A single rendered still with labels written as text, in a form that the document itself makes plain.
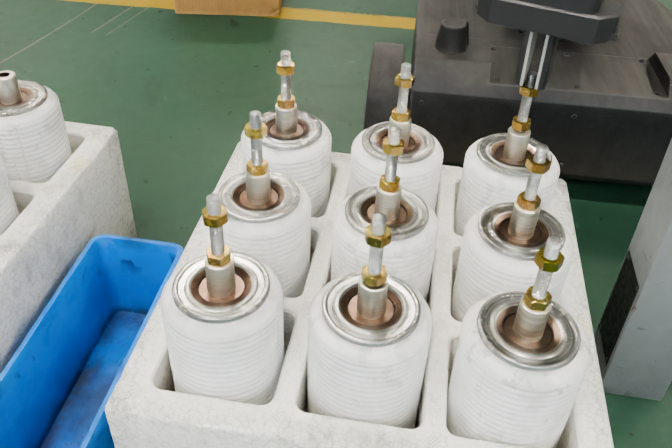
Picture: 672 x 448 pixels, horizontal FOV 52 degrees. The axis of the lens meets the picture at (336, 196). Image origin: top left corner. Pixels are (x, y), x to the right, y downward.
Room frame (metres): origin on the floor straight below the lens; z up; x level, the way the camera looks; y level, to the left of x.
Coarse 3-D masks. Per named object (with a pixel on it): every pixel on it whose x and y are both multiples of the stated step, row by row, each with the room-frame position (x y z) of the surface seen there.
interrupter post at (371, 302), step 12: (360, 276) 0.37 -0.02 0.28; (360, 288) 0.36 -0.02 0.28; (372, 288) 0.36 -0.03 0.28; (384, 288) 0.36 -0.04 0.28; (360, 300) 0.36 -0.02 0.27; (372, 300) 0.36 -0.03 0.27; (384, 300) 0.36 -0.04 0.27; (360, 312) 0.36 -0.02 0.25; (372, 312) 0.36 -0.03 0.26; (384, 312) 0.36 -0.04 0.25
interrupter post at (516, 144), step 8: (512, 128) 0.59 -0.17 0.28; (512, 136) 0.58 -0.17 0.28; (520, 136) 0.58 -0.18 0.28; (528, 136) 0.58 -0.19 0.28; (512, 144) 0.58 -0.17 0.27; (520, 144) 0.57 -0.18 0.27; (504, 152) 0.58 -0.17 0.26; (512, 152) 0.58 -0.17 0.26; (520, 152) 0.58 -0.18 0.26; (512, 160) 0.58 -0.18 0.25; (520, 160) 0.58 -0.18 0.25
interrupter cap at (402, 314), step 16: (336, 288) 0.38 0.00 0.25; (352, 288) 0.38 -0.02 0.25; (400, 288) 0.39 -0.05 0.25; (336, 304) 0.37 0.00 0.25; (352, 304) 0.37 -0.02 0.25; (400, 304) 0.37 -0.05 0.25; (416, 304) 0.37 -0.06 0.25; (336, 320) 0.35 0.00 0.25; (352, 320) 0.35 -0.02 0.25; (368, 320) 0.35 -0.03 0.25; (384, 320) 0.35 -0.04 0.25; (400, 320) 0.35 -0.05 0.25; (416, 320) 0.35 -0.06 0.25; (352, 336) 0.33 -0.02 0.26; (368, 336) 0.34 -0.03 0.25; (384, 336) 0.34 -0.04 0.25; (400, 336) 0.34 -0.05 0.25
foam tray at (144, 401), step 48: (240, 144) 0.69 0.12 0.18; (336, 192) 0.60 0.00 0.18; (192, 240) 0.51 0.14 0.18; (576, 240) 0.54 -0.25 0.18; (432, 288) 0.46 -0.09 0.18; (576, 288) 0.47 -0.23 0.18; (144, 336) 0.39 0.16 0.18; (288, 336) 0.43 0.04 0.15; (432, 336) 0.40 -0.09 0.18; (144, 384) 0.34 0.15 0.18; (288, 384) 0.35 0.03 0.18; (432, 384) 0.35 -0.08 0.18; (144, 432) 0.31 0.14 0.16; (192, 432) 0.31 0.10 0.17; (240, 432) 0.30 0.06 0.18; (288, 432) 0.30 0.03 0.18; (336, 432) 0.30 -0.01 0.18; (384, 432) 0.31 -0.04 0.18; (432, 432) 0.31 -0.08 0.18; (576, 432) 0.32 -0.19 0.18
